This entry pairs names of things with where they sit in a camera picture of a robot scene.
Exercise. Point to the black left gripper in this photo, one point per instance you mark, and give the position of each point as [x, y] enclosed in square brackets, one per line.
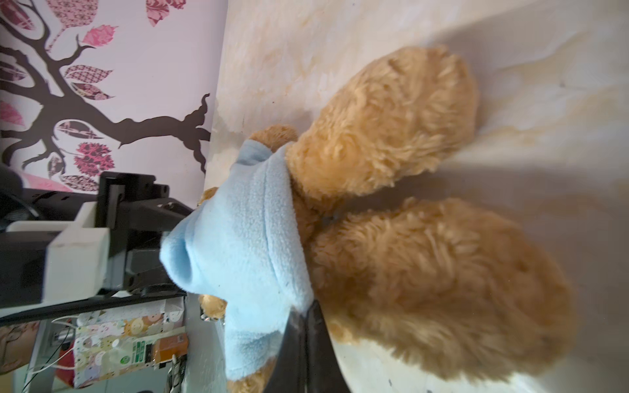
[138, 212]

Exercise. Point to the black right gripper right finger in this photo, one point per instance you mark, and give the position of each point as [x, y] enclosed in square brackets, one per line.
[323, 374]

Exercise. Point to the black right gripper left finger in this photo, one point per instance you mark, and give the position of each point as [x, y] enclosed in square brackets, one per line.
[290, 371]

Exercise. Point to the light blue fleece hoodie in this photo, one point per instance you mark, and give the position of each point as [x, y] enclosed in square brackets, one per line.
[243, 246]

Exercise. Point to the tan plush teddy bear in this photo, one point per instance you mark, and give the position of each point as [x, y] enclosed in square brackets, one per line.
[451, 288]

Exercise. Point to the patterned box with orange item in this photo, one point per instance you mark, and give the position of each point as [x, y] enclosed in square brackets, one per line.
[112, 342]

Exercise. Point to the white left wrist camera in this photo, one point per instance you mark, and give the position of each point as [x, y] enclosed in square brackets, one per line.
[50, 263]

